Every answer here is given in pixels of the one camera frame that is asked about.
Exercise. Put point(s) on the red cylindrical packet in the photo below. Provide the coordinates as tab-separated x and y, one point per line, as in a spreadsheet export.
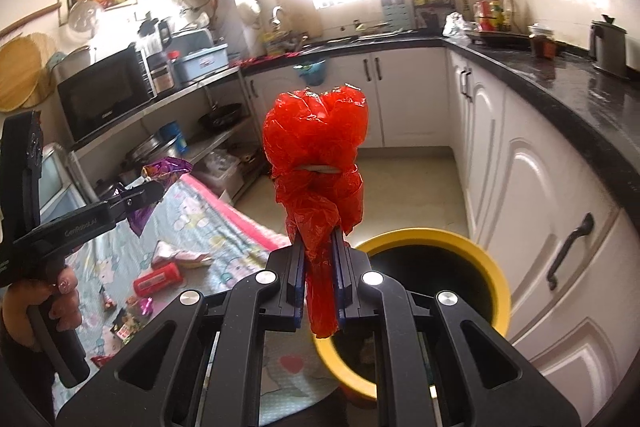
157	279

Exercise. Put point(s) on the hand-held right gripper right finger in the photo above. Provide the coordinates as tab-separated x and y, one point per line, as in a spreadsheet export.
340	292

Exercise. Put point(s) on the steel shelf rack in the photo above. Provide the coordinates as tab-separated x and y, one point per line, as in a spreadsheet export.
215	144

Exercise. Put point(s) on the yellow rimmed trash bin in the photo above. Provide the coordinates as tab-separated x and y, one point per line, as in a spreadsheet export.
450	243

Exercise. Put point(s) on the white and pink packet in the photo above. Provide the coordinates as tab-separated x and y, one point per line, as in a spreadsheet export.
175	254

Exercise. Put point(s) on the white pot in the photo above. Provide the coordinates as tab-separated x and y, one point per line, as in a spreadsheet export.
75	64

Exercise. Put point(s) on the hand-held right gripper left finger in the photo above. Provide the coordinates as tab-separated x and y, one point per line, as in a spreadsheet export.
299	302

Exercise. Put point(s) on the chrome faucet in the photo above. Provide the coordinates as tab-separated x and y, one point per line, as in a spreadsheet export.
276	12

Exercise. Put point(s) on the clear plastic storage box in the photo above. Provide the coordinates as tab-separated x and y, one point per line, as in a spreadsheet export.
225	169

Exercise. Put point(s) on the round bamboo boards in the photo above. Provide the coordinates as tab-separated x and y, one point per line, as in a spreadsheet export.
25	72

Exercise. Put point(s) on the wooden rolling pin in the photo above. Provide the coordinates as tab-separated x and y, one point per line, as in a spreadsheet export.
30	21

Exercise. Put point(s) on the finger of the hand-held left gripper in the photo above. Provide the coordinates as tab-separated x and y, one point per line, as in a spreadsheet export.
145	191
127	209

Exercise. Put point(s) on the cartoon cat printed blanket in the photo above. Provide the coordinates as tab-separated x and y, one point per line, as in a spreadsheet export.
225	227

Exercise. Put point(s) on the black gas stove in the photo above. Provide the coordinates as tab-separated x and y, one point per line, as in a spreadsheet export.
497	39

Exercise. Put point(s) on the dark glass jar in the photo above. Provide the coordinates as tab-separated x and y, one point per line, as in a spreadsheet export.
542	44

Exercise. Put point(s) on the white plastic bag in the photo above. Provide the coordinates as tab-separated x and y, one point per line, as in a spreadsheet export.
457	27

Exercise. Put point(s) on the plastic drawer unit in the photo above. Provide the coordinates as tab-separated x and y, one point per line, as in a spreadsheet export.
55	187

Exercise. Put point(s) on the red plastic bag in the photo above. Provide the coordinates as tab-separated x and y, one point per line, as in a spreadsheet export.
315	132

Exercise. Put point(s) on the blue canister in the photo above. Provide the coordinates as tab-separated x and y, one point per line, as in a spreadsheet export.
175	139

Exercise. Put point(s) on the white round hanging utensil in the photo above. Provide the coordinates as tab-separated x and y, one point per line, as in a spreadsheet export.
248	13

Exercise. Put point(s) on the black blender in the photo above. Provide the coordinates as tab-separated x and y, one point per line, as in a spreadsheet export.
162	32

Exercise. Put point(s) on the person's left hand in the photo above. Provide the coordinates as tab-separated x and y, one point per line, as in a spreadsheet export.
20	317

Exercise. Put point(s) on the teal knife block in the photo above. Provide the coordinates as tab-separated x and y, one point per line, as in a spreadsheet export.
397	14

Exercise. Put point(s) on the black frying pan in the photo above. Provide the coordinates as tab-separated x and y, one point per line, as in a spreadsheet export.
220	117

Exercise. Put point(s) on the dark snack packet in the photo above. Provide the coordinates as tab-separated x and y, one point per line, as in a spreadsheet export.
125	326

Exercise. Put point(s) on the clear round lid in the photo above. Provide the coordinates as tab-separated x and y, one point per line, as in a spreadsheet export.
85	19

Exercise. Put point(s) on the black electric kettle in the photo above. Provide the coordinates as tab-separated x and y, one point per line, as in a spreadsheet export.
607	49

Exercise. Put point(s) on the steel cooking pot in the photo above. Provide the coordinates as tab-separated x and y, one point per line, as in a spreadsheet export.
145	152

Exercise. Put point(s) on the blue hanging basket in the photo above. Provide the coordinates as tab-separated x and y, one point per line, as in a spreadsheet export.
311	74

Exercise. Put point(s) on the purple snack wrapper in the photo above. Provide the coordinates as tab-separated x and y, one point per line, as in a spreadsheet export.
167	169

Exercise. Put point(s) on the grey-blue dish box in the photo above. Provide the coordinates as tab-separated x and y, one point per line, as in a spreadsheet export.
200	64

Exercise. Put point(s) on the black microwave oven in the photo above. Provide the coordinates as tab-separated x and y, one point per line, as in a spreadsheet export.
100	99

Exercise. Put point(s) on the wooden cutting board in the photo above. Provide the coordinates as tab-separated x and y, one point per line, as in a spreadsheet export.
300	17

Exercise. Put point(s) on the red label bottle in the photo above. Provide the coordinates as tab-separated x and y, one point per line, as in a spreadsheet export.
483	14

